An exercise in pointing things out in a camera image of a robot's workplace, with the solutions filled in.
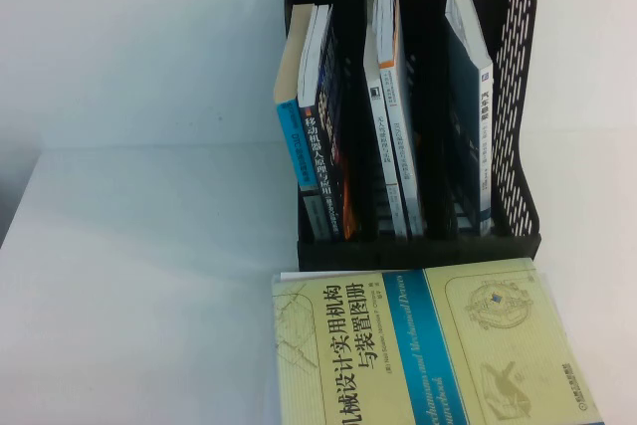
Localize white book orange band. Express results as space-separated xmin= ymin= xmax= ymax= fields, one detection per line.
xmin=371 ymin=0 xmax=427 ymax=237

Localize blue spine book cream pages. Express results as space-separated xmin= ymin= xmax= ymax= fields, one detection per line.
xmin=272 ymin=3 xmax=332 ymax=243

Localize yellow book blue band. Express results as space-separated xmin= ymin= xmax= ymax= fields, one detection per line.
xmin=271 ymin=258 xmax=606 ymax=425

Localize navy book white spine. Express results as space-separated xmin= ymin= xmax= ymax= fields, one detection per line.
xmin=442 ymin=0 xmax=495 ymax=237

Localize black plastic book stand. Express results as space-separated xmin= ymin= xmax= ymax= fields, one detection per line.
xmin=286 ymin=0 xmax=543 ymax=270

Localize dark book white title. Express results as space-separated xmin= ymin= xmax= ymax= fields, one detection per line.
xmin=297 ymin=3 xmax=360 ymax=242

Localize thin white spine book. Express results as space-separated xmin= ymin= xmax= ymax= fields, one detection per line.
xmin=361 ymin=0 xmax=410 ymax=240

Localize white magazine with man portrait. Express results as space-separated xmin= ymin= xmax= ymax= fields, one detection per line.
xmin=280 ymin=269 xmax=598 ymax=425

